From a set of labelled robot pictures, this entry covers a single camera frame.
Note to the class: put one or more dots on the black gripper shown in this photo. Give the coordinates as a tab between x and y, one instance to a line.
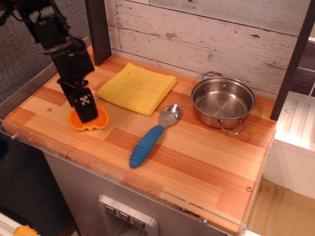
73	63

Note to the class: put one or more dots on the orange toy half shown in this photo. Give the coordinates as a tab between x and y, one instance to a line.
98	123

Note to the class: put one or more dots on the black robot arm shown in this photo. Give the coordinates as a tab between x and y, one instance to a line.
42	18

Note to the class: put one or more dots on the yellow folded cloth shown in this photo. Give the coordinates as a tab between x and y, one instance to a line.
137	89

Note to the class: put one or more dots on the clear acrylic table guard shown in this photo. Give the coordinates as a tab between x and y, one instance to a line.
207	175

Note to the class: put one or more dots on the grey cabinet with dispenser panel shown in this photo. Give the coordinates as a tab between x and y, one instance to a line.
81	187

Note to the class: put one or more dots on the stainless steel pot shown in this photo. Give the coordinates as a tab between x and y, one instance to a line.
222	103

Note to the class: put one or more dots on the yellow object at bottom left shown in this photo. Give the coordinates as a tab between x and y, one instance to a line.
25	231

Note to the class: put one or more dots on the blue handled metal spoon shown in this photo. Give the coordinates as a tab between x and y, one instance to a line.
168	117

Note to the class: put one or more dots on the dark right shelf post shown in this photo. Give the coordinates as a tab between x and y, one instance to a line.
298	51

